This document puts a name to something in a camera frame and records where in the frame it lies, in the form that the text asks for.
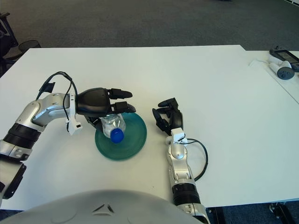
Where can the white grey handheld controller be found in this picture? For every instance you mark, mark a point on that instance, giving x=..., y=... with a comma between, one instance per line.
x=284, y=74

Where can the black office chair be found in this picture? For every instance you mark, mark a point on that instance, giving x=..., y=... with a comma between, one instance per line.
x=7, y=46

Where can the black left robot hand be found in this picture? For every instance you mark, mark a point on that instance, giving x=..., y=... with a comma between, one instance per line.
x=93, y=100

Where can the clear plastic bottle blue cap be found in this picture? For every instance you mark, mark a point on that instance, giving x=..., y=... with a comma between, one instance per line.
x=114, y=128

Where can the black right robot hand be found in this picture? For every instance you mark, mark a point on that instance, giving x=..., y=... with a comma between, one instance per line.
x=177, y=120

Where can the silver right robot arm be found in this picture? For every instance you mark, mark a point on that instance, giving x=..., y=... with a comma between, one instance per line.
x=181, y=168

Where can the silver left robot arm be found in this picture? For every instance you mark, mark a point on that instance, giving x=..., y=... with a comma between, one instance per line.
x=39, y=112

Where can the grey robot torso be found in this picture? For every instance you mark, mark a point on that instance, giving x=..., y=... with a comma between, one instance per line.
x=105, y=205

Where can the green round plate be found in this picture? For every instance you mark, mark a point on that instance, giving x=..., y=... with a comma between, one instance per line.
x=133, y=140

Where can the black handheld screen device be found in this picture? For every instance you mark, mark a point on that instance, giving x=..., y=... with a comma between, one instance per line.
x=286, y=56

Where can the black table leg with caster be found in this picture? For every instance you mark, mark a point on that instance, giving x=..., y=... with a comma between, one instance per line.
x=282, y=213

